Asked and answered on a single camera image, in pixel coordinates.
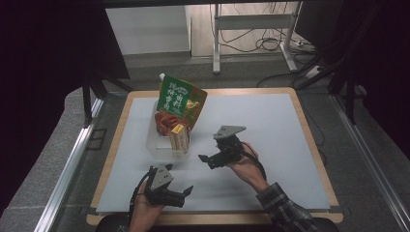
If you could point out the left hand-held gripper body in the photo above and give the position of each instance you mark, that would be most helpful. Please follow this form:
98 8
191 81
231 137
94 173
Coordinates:
161 187

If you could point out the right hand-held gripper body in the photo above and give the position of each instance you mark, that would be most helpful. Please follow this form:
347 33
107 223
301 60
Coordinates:
230 148

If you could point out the clear plastic container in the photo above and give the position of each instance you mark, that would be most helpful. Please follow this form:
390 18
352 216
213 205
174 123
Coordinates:
158 145

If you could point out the small red gold snack box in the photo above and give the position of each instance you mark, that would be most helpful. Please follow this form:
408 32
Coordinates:
180 140

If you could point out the red green sauce pouch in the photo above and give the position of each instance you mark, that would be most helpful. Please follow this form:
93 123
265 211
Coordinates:
177 100

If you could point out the person's right hand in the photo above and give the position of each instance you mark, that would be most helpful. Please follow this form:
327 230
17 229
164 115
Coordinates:
249 167

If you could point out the person's left hand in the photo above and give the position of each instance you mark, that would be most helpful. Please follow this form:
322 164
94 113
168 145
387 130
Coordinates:
141 212

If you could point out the white table mat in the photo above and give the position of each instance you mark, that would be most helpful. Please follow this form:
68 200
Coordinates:
274 129

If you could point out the black metal stand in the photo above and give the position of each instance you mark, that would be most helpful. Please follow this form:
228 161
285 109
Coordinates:
93 93
349 93

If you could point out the white power strip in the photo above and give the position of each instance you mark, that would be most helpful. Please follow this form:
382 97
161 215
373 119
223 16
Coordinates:
313 72

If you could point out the white partition panel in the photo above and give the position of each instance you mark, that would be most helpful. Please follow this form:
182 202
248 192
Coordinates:
148 29

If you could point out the black curtain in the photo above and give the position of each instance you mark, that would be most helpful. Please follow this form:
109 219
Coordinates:
380 48
42 64

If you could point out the aluminium rail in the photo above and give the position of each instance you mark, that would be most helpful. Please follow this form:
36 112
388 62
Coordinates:
67 174
370 161

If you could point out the white metal desk frame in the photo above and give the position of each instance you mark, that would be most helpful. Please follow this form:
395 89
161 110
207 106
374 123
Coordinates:
254 22

